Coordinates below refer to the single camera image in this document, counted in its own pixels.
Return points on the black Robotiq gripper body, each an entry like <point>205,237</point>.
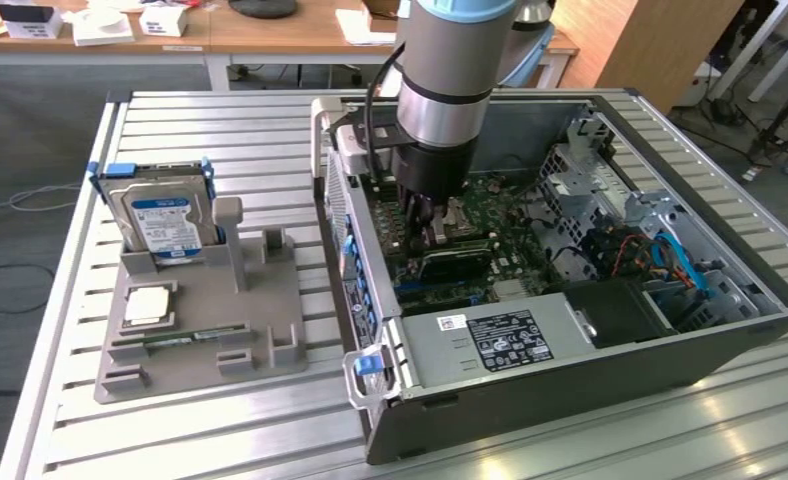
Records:
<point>436,170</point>

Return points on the black graphics card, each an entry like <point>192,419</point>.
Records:
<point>456,265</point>

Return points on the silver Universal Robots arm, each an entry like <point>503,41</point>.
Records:
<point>447,65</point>

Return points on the metal CPU socket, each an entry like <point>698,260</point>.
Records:
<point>463,220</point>

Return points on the green motherboard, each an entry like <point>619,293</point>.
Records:
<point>514,220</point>

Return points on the blue expansion slot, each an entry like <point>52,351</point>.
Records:
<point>410,290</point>

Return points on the grey power supply unit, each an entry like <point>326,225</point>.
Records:
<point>500,340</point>

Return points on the blue case latch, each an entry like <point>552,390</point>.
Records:
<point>366,364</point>

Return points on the white paper stack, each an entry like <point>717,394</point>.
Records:
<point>363,30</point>

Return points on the grey plastic parts rack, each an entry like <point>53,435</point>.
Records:
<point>213,295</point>

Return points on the wooden desk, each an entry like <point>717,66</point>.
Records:
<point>267,35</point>

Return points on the hard disk in blue caddy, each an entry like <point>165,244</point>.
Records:
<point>160,220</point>

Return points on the open black PC case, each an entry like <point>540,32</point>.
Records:
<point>567,390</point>

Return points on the wooden cabinet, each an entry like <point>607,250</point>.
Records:
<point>647,45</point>

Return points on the black round stand base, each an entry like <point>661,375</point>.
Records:
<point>263,7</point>

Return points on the silver CPU chip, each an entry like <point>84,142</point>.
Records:
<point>148,305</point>

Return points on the small white printed box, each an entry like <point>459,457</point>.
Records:
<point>163,22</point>

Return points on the white round-topped box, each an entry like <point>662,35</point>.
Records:
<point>100,27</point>

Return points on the white box with black insert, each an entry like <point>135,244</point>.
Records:
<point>29,22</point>

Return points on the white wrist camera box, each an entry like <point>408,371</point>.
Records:
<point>354,150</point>

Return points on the white table frame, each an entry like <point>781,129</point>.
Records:
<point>777,50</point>

